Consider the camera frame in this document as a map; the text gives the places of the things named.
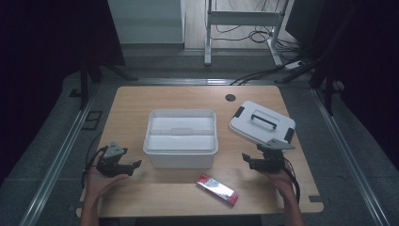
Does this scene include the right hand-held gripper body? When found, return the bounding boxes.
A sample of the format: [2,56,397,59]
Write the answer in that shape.
[255,138,296,173]

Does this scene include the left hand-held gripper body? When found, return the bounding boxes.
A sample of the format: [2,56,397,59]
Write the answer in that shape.
[95,141,130,177]

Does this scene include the red and white packet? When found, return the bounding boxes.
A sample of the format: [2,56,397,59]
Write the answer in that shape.
[196,173,240,208]

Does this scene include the white plastic storage box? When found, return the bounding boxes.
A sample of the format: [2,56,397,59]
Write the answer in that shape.
[142,108,219,170]

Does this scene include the person's right hand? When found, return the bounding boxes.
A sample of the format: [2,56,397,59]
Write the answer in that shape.
[263,169,296,201]

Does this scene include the person's left hand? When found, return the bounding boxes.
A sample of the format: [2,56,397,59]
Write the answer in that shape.
[84,155,130,203]

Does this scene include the black tripod stand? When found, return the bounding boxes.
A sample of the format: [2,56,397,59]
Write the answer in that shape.
[277,46,346,117]
[69,57,139,111]

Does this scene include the white power strip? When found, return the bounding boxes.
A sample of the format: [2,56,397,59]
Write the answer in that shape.
[284,60,305,71]

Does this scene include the white metal stand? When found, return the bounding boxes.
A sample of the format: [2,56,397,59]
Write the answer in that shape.
[203,0,290,67]

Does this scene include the white cabinet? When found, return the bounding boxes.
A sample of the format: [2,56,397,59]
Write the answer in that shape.
[106,0,186,45]

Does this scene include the left hand-held gripper cable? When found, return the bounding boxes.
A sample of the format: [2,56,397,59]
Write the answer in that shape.
[81,145,109,189]

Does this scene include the white lid with black handle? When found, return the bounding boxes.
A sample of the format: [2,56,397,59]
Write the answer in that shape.
[229,100,296,146]

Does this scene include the black cable bundle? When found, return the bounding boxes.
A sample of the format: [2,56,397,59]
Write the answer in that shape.
[230,57,304,87]

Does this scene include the loose black floor cables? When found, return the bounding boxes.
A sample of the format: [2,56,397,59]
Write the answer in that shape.
[212,0,303,60]

